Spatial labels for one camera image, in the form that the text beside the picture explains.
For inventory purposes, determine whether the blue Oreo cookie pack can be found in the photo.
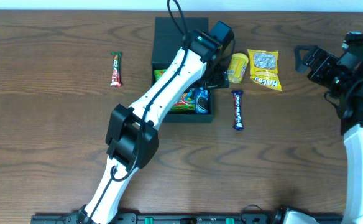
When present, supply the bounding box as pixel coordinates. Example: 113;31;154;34
195;88;209;114

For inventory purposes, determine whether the green red chocolate bar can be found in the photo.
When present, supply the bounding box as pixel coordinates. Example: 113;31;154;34
110;52;122;87

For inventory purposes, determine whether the purple Dairy Milk bar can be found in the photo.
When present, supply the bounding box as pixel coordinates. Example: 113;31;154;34
232;90;244;131

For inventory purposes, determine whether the yellow Hacks candy bag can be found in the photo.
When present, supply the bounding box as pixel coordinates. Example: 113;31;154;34
247;49;282;91

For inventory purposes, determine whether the green Haribo gummy bag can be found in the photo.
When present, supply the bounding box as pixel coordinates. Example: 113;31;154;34
154;68;198;114

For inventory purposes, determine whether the dark green lidded box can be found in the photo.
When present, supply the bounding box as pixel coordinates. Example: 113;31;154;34
151;17;214;123

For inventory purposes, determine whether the yellow plastic candy jar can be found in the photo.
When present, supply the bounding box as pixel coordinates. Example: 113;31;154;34
227;53;249;83

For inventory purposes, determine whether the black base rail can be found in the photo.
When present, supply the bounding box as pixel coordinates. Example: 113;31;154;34
30;213;346;224

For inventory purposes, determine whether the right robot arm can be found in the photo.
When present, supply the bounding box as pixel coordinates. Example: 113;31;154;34
272;44;363;223

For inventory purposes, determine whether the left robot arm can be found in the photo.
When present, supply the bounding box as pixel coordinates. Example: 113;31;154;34
77;21;234;223

